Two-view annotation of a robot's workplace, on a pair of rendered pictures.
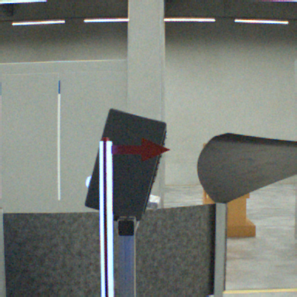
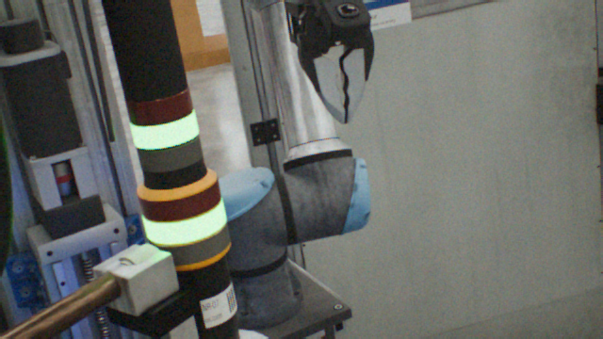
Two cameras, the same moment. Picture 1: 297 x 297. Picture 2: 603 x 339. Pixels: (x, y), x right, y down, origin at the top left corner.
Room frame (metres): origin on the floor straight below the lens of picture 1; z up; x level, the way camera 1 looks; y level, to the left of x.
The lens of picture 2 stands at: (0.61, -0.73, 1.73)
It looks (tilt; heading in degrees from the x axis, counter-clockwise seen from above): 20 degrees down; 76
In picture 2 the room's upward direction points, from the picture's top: 10 degrees counter-clockwise
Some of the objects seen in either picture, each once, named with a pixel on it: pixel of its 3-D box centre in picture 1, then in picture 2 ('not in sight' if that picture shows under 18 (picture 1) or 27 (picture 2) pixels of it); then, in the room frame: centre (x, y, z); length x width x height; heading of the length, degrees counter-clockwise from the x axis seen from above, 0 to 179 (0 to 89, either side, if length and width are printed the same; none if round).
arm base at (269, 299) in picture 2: not in sight; (255, 280); (0.82, 0.50, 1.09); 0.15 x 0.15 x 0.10
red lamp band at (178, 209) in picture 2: not in sight; (179, 194); (0.65, -0.30, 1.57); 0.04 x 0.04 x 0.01
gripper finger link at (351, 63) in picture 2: not in sight; (347, 81); (0.93, 0.21, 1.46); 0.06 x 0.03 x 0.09; 90
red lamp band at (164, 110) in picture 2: not in sight; (159, 103); (0.65, -0.30, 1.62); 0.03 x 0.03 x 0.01
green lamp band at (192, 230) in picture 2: not in sight; (185, 216); (0.65, -0.30, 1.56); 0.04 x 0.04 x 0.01
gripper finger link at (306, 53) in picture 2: not in sight; (317, 54); (0.89, 0.19, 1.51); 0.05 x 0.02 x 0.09; 0
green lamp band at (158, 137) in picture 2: not in sight; (164, 126); (0.65, -0.30, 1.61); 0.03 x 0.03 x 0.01
